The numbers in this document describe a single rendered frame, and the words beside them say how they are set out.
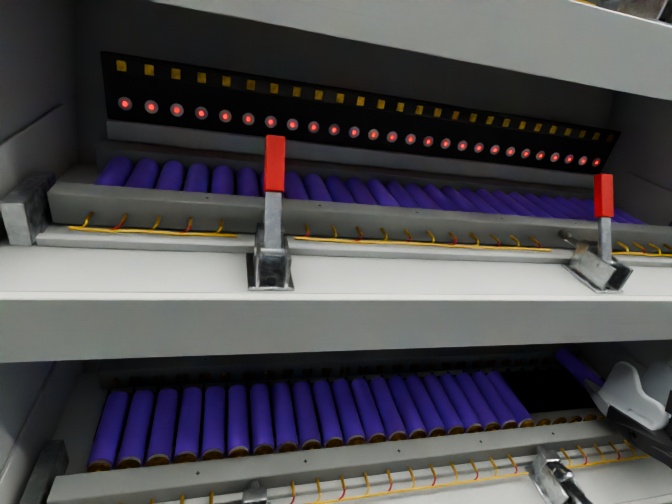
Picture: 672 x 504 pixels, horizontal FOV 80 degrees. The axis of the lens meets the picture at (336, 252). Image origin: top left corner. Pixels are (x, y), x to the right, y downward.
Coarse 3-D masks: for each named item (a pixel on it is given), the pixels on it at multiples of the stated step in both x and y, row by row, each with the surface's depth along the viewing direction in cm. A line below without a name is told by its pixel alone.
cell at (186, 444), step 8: (184, 392) 36; (192, 392) 36; (200, 392) 37; (184, 400) 36; (192, 400) 36; (200, 400) 36; (184, 408) 35; (192, 408) 35; (200, 408) 36; (184, 416) 34; (192, 416) 34; (200, 416) 35; (184, 424) 34; (192, 424) 34; (184, 432) 33; (192, 432) 33; (176, 440) 33; (184, 440) 32; (192, 440) 33; (176, 448) 32; (184, 448) 32; (192, 448) 32; (176, 456) 32
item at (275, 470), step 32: (352, 448) 34; (384, 448) 34; (416, 448) 35; (448, 448) 36; (480, 448) 36; (512, 448) 37; (544, 448) 39; (576, 448) 40; (64, 480) 28; (96, 480) 28; (128, 480) 29; (160, 480) 29; (192, 480) 29; (224, 480) 30; (288, 480) 32; (320, 480) 33; (480, 480) 35
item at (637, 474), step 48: (48, 384) 31; (96, 384) 38; (192, 384) 39; (240, 384) 40; (48, 432) 32; (0, 480) 25; (48, 480) 28; (432, 480) 35; (528, 480) 37; (576, 480) 38; (624, 480) 39
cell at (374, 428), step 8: (352, 384) 41; (360, 384) 41; (352, 392) 41; (360, 392) 40; (368, 392) 40; (360, 400) 39; (368, 400) 39; (360, 408) 39; (368, 408) 38; (376, 408) 39; (360, 416) 38; (368, 416) 38; (376, 416) 38; (368, 424) 37; (376, 424) 37; (368, 432) 37; (376, 432) 36; (384, 432) 37; (368, 440) 37
